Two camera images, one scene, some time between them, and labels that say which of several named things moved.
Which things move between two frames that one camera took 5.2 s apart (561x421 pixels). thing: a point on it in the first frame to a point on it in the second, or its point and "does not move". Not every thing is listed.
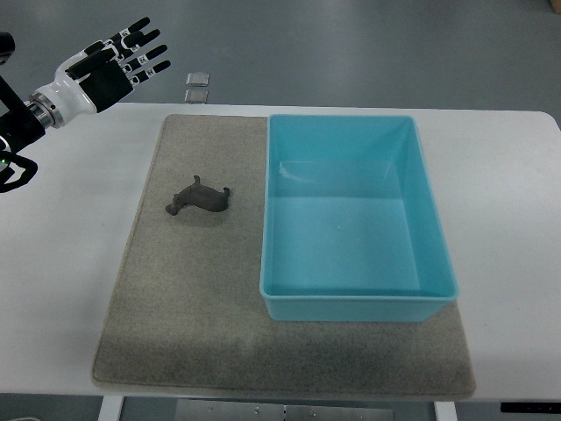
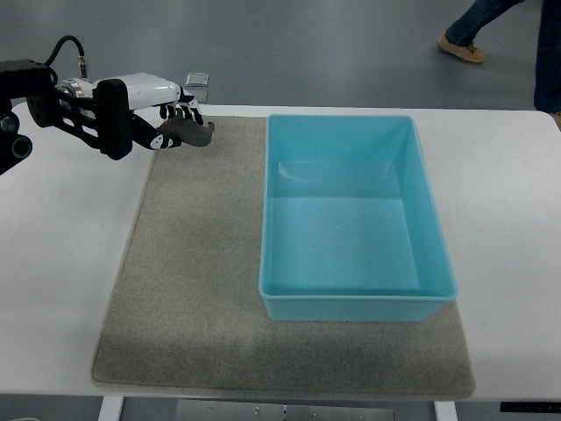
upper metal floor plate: [197, 79] does not move
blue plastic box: [351, 230] does not move
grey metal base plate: [252, 410] does not move
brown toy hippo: [200, 195] to [191, 132]
